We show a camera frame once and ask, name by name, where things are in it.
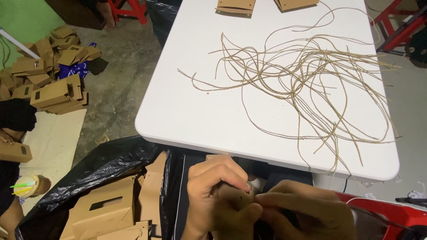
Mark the person's right hand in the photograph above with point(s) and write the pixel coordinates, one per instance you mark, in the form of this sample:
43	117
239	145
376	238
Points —
310	213

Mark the person's left hand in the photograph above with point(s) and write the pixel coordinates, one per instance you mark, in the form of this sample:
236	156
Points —
206	200

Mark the person's right fingers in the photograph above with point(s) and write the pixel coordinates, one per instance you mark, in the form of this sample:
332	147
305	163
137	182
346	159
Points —
275	200

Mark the small brown cardboard box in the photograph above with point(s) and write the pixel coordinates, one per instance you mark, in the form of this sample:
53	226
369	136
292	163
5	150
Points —
233	198

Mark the red plastic chair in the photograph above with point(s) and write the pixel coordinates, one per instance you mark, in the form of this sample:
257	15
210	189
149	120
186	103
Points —
387	211

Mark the tall brown cardboard box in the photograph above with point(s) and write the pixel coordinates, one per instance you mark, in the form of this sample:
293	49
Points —
151	193

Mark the flat brown cardboard box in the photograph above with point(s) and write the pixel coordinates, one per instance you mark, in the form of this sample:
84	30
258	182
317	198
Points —
126	231

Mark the brown cardboard box with slot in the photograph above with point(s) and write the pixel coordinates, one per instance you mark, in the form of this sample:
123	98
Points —
103	213

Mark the large black plastic bag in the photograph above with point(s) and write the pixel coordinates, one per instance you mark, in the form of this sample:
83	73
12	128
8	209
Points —
100	163

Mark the small coil of twine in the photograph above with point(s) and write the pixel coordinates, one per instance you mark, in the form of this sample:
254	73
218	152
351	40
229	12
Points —
102	139

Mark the brown paper bag with holes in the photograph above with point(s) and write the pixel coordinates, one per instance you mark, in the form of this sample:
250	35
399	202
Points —
293	3
235	5

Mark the dark patterned cloth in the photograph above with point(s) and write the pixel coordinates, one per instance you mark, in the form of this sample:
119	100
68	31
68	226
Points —
417	48

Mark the beige cardboard sheet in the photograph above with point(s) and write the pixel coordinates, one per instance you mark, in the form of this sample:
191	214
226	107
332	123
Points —
55	140

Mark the red plastic stool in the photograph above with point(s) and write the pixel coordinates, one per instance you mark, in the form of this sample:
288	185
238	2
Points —
131	10

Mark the plastic cup with brown drink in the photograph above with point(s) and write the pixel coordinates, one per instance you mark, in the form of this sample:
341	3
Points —
35	185

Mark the yellow drinking straw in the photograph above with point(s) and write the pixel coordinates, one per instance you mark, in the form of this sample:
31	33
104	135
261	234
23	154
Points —
21	191

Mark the green drinking straw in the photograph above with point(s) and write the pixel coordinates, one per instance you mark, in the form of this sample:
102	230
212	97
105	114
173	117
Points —
21	184

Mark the heap of brown cardboard boxes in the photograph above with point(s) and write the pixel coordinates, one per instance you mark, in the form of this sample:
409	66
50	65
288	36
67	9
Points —
50	76

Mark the brown windowed cardboard box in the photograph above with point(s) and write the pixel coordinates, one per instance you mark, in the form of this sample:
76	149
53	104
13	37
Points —
15	152

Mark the white plastic pipe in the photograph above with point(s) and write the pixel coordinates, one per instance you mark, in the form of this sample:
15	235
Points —
16	42

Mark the red metal chair frame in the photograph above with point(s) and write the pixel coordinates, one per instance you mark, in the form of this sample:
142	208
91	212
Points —
402	28

